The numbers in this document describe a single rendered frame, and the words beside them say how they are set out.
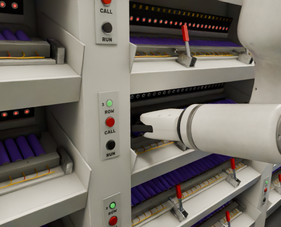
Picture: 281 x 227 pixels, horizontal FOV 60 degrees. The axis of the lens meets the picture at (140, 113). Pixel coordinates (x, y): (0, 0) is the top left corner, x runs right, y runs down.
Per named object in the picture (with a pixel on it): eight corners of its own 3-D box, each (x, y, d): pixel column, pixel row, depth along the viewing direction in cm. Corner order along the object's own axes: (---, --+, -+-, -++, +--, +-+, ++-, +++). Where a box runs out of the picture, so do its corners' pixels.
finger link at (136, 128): (171, 124, 48) (166, 120, 53) (131, 128, 47) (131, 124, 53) (171, 129, 48) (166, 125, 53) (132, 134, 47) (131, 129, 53)
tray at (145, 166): (262, 132, 88) (275, 110, 84) (126, 190, 51) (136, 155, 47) (218, 105, 101) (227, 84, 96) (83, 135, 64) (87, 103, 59)
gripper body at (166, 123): (211, 103, 48) (171, 103, 57) (175, 110, 42) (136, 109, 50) (214, 141, 49) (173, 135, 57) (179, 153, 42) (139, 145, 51)
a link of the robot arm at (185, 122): (220, 101, 46) (206, 101, 48) (188, 107, 40) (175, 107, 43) (222, 144, 47) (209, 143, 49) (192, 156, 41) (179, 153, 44)
